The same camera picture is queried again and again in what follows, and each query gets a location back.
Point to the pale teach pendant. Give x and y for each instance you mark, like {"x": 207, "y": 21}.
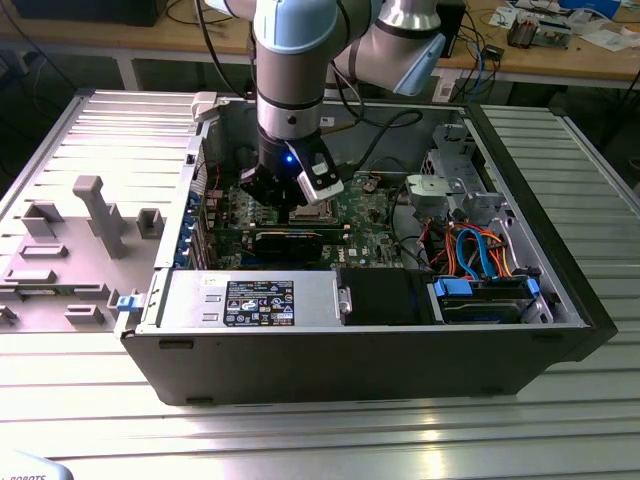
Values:
{"x": 25, "y": 467}

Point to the blue plastic clip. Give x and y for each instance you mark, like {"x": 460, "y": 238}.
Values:
{"x": 127, "y": 303}

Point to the silver metal drive cage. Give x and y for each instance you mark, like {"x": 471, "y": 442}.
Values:
{"x": 462, "y": 175}

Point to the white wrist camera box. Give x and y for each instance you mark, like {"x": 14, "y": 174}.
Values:
{"x": 322, "y": 192}

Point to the copper finned heat sink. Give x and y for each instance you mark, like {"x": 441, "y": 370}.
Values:
{"x": 522, "y": 32}

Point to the green motherboard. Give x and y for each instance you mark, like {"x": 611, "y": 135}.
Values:
{"x": 370, "y": 240}

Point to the white barcode label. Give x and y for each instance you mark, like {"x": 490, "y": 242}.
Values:
{"x": 445, "y": 89}

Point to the grey metal bracket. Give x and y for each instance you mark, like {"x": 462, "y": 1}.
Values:
{"x": 427, "y": 192}

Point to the black graphics card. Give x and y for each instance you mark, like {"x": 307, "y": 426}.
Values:
{"x": 287, "y": 248}

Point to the grey power supply unit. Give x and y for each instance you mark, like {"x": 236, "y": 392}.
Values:
{"x": 190, "y": 300}

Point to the open black PC case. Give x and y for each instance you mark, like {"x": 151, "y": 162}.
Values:
{"x": 350, "y": 365}

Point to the round coin cell battery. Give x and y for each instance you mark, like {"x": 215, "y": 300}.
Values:
{"x": 369, "y": 186}

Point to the black equipment case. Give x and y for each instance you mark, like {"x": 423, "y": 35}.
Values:
{"x": 85, "y": 12}

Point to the black RAM slot bank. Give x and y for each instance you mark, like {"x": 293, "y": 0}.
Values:
{"x": 320, "y": 230}

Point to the wooden desk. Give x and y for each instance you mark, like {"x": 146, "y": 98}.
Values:
{"x": 150, "y": 40}

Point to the silver CPU plate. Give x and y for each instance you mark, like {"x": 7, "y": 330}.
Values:
{"x": 310, "y": 210}

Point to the grey case release latch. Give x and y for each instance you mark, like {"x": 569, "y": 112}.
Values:
{"x": 204, "y": 106}

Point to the hard disk in blue carrier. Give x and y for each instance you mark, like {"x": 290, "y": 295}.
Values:
{"x": 480, "y": 311}

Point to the white paper sheet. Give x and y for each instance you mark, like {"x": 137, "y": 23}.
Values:
{"x": 607, "y": 40}

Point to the grey metal component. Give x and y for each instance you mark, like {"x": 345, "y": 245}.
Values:
{"x": 555, "y": 31}

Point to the small black adapter box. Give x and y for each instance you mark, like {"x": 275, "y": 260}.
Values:
{"x": 494, "y": 52}

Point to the grey plastic parts rack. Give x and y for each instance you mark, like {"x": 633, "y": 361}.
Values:
{"x": 75, "y": 272}

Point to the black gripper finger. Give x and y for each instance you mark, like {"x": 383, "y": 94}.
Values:
{"x": 257, "y": 185}
{"x": 292, "y": 205}

